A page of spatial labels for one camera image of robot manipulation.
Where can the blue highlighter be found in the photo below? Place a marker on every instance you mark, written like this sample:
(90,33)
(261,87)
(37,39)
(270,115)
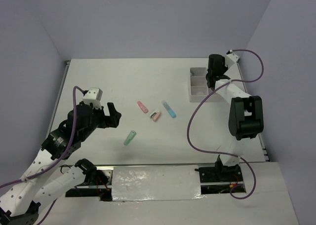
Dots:
(169,109)

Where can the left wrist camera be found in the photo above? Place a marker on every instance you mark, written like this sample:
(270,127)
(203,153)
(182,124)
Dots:
(93,96)

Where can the green correction tape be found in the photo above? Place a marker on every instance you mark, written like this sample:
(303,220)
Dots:
(129,138)

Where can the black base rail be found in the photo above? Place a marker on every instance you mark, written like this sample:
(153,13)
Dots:
(214,179)

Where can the left white organizer box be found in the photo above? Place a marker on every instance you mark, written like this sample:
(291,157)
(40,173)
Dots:
(197,83)

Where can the silver foil cover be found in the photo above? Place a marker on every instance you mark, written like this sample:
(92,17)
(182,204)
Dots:
(156,183)

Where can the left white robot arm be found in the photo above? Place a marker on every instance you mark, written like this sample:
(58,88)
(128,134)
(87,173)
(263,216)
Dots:
(30,194)

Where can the pink correction tape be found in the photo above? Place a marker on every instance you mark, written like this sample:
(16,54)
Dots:
(142,107)

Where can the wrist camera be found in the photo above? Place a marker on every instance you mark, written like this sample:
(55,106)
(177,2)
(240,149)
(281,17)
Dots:
(93,96)
(231,58)

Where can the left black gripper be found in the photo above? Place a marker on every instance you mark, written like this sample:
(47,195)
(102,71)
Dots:
(113,119)

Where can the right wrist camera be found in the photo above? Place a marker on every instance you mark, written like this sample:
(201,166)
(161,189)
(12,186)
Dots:
(231,58)

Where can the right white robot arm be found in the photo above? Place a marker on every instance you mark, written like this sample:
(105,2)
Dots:
(245,119)

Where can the pink stapler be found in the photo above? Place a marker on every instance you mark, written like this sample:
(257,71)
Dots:
(154,116)

